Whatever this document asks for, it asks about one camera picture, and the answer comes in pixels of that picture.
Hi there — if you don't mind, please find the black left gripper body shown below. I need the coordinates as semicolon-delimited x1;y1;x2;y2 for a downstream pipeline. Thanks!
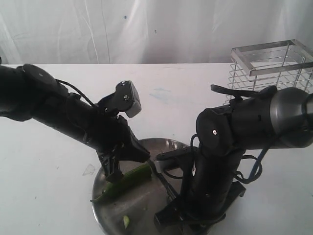
32;94;137;152

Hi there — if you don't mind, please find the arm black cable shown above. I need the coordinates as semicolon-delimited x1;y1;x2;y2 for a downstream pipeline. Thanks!
55;79;98;108
234;141;269;185

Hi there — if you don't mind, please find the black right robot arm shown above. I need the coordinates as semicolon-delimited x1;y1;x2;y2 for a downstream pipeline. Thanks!
154;85;313;231

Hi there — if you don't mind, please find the white backdrop curtain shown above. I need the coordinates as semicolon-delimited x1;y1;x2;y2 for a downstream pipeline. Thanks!
0;0;313;64

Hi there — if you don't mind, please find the black kitchen knife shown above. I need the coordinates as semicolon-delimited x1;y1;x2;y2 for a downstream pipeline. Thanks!
147;160;178;200

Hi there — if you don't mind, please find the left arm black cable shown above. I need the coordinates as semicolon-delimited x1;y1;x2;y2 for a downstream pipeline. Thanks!
55;79;98;108

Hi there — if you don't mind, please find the small cucumber slice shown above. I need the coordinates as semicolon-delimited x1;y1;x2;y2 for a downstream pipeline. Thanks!
123;215;130;229

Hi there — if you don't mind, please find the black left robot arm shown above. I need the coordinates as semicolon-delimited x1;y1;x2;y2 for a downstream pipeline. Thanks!
0;64;150;183

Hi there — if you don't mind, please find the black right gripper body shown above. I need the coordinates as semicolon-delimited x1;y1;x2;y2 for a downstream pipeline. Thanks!
178;147;245;223

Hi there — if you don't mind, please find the round steel plate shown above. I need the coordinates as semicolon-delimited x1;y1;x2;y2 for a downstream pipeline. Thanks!
92;138;189;235

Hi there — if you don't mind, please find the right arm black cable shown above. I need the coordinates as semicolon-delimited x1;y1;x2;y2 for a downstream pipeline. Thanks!
234;141;269;185

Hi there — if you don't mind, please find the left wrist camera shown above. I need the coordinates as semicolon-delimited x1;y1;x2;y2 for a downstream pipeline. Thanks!
97;80;141;118

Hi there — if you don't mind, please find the wire metal utensil rack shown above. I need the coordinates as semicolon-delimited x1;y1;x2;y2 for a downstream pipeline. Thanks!
227;39;313;94

